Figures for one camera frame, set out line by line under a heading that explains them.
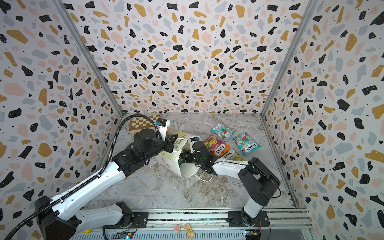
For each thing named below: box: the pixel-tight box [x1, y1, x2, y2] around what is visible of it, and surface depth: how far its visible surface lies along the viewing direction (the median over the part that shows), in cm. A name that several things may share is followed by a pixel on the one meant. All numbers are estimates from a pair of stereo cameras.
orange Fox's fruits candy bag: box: [203, 135, 230, 157], surface depth 102 cm
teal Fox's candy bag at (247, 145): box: [232, 133, 262, 156], surface depth 102 cm
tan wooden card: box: [184, 223, 195, 240], surface depth 72 cm
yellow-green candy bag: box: [222, 147, 246, 162], surface depth 97 cm
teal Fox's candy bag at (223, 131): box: [210, 122, 237, 142], surface depth 110 cm
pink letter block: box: [174, 224, 181, 233], surface depth 73 cm
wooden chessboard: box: [129, 114, 162, 134], surface depth 112 cm
